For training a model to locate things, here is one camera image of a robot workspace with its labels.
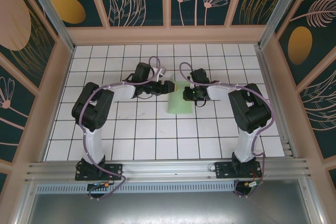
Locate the wide aluminium profile beam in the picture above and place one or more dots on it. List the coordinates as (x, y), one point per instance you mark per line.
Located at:
(168, 169)

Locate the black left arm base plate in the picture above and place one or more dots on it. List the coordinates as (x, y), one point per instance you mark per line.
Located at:
(115, 171)

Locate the aluminium corner post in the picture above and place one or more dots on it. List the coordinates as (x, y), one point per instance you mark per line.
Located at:
(50, 11)
(276, 11)

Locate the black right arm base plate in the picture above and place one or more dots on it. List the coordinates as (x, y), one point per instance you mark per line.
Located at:
(223, 170)

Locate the grey metal sheet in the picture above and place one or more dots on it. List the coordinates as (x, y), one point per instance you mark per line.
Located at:
(168, 208)

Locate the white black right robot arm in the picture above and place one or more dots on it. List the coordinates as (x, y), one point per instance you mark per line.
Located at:
(245, 142)

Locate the light green paper sheet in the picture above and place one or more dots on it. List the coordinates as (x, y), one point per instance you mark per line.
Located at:
(181, 106)

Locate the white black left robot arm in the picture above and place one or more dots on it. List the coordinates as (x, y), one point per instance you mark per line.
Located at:
(94, 142)

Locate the small circuit board with connector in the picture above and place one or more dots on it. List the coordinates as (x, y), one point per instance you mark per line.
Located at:
(101, 185)
(250, 184)

